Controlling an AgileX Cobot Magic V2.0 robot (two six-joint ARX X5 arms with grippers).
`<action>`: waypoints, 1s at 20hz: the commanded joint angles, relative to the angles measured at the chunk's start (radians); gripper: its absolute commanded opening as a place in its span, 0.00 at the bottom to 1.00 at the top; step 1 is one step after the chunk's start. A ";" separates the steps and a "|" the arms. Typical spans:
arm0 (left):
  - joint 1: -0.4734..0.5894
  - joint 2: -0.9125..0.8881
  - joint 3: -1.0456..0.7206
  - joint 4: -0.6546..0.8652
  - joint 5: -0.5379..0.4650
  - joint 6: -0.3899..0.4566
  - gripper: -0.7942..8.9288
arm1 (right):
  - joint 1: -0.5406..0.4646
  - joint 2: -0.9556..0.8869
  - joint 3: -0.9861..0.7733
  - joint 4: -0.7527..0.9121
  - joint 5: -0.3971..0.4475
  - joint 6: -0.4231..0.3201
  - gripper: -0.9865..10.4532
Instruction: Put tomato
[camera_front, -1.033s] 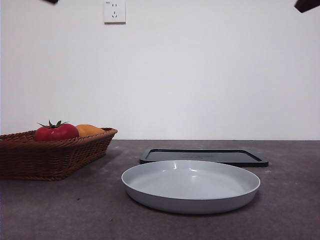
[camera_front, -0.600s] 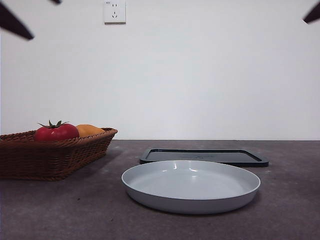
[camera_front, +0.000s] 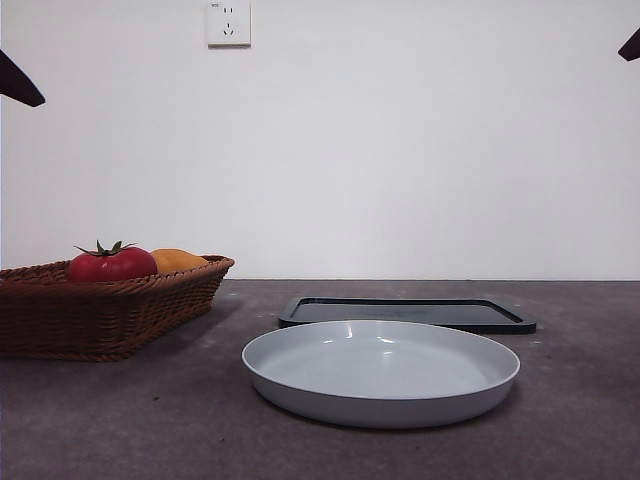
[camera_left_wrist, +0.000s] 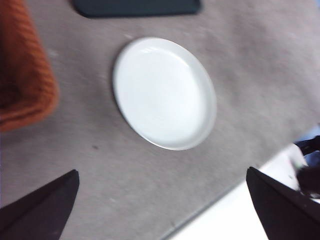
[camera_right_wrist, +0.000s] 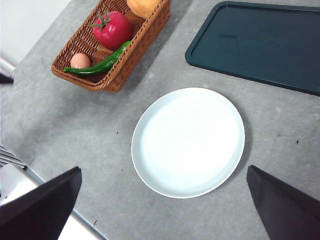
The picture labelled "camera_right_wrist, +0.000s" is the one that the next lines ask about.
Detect yellow-orange potato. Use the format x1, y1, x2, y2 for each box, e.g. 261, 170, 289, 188
126, 0, 161, 19

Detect brown wicker basket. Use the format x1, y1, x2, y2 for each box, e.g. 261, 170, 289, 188
51, 0, 171, 94

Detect pale grey round plate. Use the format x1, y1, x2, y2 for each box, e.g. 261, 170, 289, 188
130, 87, 246, 200

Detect grey ribbed panel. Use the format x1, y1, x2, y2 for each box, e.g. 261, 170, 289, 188
0, 144, 27, 170

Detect light brown egg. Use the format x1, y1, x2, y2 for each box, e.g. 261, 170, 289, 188
70, 52, 92, 69

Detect white metal frame bar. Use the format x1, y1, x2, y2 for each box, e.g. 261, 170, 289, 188
0, 56, 16, 74

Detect white rounded box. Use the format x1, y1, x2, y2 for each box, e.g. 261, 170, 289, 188
0, 163, 45, 207

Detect red tomato with green stem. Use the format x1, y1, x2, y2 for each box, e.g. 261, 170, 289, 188
89, 10, 133, 51

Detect dark rectangular tray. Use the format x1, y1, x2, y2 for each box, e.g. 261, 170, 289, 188
184, 0, 320, 97

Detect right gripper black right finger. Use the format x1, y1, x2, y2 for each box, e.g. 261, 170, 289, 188
246, 164, 320, 240

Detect green chili pepper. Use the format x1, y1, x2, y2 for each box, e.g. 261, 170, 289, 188
62, 40, 133, 77

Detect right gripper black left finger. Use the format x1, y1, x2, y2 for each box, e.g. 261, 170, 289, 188
0, 166, 83, 240

